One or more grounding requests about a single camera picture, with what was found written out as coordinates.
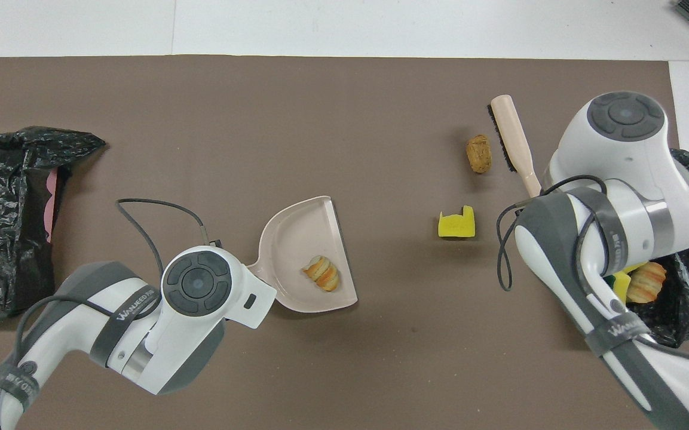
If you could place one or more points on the beige plastic dustpan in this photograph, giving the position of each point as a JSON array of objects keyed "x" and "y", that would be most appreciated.
[{"x": 302, "y": 233}]

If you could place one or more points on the small toy croissant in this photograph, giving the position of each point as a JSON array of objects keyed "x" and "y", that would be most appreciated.
[{"x": 322, "y": 273}]

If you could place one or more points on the notched yellow sponge piece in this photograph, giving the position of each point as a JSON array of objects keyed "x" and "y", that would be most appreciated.
[{"x": 456, "y": 226}]

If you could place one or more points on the beige brush black bristles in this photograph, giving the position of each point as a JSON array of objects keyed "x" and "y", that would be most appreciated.
[{"x": 514, "y": 137}]

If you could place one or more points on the green and yellow sponge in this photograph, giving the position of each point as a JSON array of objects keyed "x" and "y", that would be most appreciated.
[{"x": 621, "y": 285}]

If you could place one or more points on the striped toy croissant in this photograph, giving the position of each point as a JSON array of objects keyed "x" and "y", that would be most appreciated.
[{"x": 648, "y": 283}]

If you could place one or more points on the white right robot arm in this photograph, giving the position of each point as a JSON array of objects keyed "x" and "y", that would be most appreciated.
[{"x": 613, "y": 155}]

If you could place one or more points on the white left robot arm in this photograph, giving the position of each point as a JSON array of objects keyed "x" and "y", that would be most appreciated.
[{"x": 195, "y": 322}]

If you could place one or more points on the brown table mat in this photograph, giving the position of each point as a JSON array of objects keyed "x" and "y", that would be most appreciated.
[{"x": 320, "y": 107}]

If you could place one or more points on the brown toy bread roll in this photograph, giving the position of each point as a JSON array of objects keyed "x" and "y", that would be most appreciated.
[{"x": 479, "y": 154}]

